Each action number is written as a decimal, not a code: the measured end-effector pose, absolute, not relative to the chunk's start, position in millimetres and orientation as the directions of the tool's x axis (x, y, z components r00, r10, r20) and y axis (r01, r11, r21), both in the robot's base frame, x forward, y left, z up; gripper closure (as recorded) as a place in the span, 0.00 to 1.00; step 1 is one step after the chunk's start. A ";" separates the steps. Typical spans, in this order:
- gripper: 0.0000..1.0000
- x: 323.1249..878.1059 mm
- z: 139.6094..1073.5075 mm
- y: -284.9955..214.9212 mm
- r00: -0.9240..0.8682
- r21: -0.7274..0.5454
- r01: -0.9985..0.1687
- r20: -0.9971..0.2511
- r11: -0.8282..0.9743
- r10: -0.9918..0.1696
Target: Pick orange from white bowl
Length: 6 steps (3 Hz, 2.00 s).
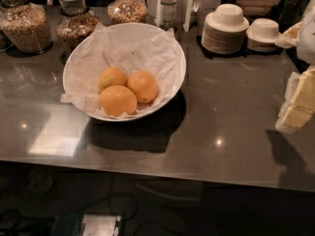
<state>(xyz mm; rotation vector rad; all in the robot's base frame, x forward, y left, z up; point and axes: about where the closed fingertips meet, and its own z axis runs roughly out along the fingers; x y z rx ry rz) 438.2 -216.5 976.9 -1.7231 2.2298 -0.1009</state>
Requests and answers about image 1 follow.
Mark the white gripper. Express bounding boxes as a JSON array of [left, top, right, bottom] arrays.
[[275, 0, 315, 134]]

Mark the orange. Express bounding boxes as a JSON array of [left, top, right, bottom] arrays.
[[127, 70, 158, 103], [97, 67, 128, 92], [98, 86, 138, 117]]

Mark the white bowl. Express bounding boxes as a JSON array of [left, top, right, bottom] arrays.
[[62, 22, 187, 123]]

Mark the black mat under bowls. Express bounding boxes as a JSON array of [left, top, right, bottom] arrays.
[[196, 35, 283, 59]]

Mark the short stack of paper bowls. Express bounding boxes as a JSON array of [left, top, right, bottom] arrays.
[[246, 18, 280, 53]]

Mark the tall stack of paper bowls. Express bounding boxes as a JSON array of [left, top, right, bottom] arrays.
[[202, 4, 249, 54]]

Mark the white paper liner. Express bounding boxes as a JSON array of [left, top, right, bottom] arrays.
[[60, 23, 178, 120]]

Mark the clear plastic bottle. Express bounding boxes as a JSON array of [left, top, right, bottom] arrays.
[[159, 0, 177, 30]]

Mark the glass jar of cereal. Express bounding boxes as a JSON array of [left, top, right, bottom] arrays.
[[107, 0, 148, 24]]

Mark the middle glass jar of granola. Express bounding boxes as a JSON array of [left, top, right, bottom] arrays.
[[55, 0, 100, 52]]

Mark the grey device under table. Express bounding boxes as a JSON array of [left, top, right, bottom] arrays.
[[51, 213, 124, 236]]

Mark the large glass jar of grains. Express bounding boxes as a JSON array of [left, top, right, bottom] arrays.
[[0, 0, 53, 54]]

